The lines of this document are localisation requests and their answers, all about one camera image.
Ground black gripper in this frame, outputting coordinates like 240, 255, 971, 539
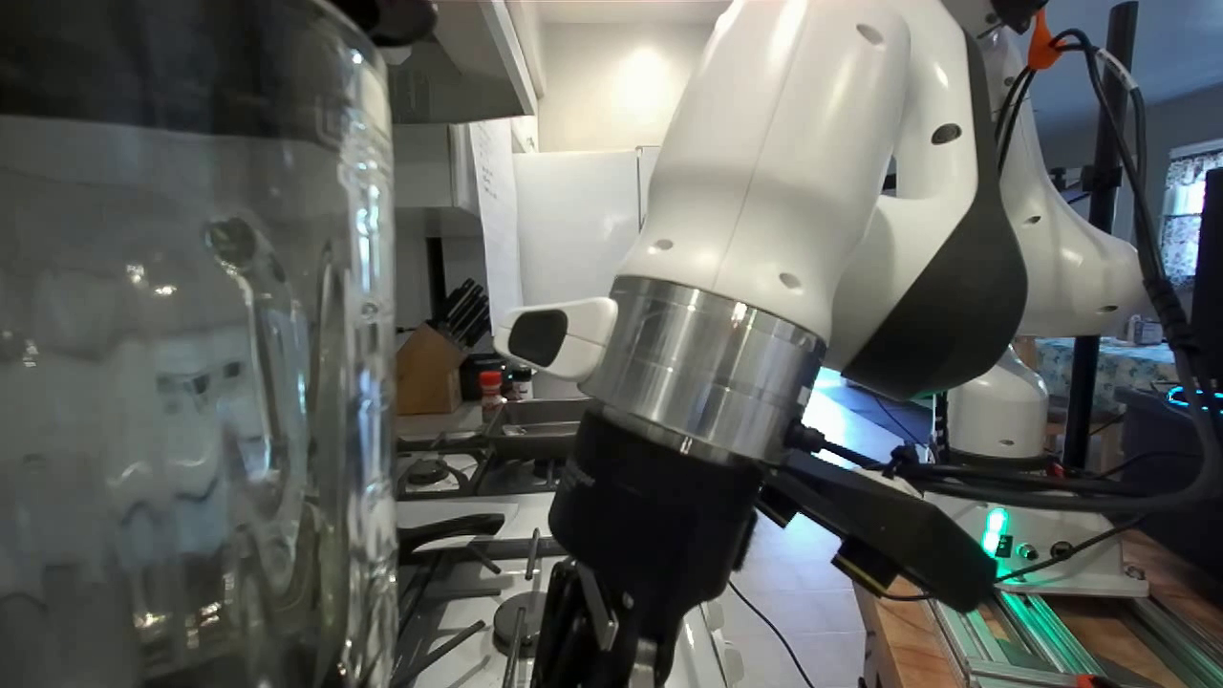
526, 411, 774, 688

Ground black stand pole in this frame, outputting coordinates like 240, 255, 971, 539
1059, 332, 1107, 479

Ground black cast iron stove grate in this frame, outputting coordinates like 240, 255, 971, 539
389, 437, 580, 506
389, 523, 580, 688

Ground black knife handles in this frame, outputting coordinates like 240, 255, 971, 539
435, 277, 498, 353

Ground dark metal baking pan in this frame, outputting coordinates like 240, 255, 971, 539
478, 398, 591, 467

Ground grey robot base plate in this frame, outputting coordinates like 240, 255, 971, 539
976, 496, 1154, 605

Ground black monitor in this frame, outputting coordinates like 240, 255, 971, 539
1186, 165, 1223, 385

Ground dark round burner cap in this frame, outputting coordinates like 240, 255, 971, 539
488, 589, 552, 662

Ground white refrigerator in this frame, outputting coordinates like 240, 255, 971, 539
507, 144, 667, 411

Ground black cable on floor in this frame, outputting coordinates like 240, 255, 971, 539
724, 579, 817, 688

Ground wooden table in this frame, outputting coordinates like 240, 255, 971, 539
853, 523, 1223, 688

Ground white range hood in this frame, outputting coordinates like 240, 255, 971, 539
379, 0, 552, 129

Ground red capped spice jar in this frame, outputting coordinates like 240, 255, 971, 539
473, 366, 512, 430

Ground white gas stove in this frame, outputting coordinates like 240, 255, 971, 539
386, 414, 738, 688

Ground clear glass blender jar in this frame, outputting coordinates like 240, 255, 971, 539
0, 0, 402, 688

